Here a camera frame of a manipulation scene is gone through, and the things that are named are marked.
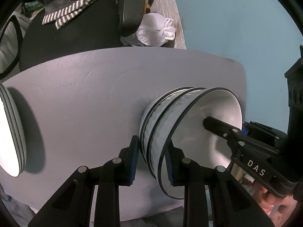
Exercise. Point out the dark grey hooded sweater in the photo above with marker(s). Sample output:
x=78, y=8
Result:
x=66, y=2

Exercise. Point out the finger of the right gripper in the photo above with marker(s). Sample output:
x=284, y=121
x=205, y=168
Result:
x=222, y=129

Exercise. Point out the black office chair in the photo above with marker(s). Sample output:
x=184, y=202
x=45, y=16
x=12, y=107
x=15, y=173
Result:
x=26, y=43

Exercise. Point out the tied white plastic bag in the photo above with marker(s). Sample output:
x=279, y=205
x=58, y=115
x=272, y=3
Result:
x=155, y=30

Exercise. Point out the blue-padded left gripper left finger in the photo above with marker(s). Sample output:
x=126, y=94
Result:
x=129, y=157

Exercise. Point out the person's right hand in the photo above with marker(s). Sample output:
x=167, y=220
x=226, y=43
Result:
x=278, y=209

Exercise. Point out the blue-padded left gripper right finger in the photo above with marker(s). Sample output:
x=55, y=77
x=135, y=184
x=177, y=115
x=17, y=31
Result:
x=175, y=166

